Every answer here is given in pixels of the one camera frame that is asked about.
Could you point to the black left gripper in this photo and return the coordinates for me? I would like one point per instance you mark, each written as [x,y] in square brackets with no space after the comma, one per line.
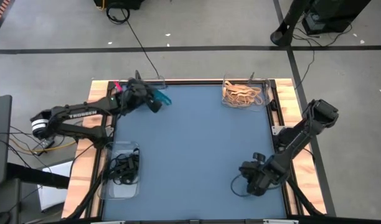
[136,93]

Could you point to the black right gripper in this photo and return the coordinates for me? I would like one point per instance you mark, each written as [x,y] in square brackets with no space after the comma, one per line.
[265,177]

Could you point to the bright teal rubber band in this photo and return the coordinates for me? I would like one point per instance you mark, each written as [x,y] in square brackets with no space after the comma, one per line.
[163,98]

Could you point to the black rubber band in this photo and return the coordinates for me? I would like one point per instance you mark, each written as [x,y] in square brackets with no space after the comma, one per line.
[131,180]
[136,152]
[125,172]
[111,174]
[120,182]
[115,161]
[134,165]

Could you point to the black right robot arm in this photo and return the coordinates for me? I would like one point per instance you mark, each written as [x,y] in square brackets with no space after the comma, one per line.
[305,130]

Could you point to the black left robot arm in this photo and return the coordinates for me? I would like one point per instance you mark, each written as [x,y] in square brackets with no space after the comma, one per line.
[81,113]

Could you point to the clear plastic basket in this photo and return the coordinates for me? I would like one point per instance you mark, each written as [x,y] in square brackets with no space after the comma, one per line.
[266,104]
[156,81]
[122,191]

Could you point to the grey basket clip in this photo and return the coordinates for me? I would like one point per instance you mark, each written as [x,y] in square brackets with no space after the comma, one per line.
[251,77]
[137,74]

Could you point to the red plastic tag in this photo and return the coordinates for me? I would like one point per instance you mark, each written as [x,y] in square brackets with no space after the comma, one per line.
[118,86]

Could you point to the black equipment box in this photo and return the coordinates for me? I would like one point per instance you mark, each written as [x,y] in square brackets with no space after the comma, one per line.
[122,3]

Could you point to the black power adapter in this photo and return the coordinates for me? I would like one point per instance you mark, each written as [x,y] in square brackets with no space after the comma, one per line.
[46,143]

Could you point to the white paper box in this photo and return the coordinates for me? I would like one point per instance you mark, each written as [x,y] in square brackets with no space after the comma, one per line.
[53,196]

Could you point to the black stand bar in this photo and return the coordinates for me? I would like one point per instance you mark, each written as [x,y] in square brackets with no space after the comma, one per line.
[38,175]

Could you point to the dark grey monitor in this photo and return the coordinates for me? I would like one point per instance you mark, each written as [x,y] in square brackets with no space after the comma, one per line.
[0,140]

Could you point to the black computer case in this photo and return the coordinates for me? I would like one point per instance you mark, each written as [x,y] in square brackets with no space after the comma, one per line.
[333,15]

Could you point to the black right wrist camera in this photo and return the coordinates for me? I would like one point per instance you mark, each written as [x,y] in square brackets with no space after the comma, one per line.
[248,171]

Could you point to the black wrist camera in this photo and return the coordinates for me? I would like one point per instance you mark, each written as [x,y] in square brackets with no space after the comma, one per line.
[248,171]
[142,83]

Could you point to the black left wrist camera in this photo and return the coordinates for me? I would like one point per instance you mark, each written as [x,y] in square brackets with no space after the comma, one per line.
[142,83]

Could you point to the white bracket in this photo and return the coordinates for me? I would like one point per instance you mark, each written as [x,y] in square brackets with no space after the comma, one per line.
[109,222]
[280,221]

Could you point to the black metal table frame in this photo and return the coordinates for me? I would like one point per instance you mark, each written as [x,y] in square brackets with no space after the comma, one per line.
[193,82]

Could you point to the white metal base plate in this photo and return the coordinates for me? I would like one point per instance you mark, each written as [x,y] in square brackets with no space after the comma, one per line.
[277,130]

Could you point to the black frame bracket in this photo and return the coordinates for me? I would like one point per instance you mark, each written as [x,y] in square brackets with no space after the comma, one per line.
[273,105]

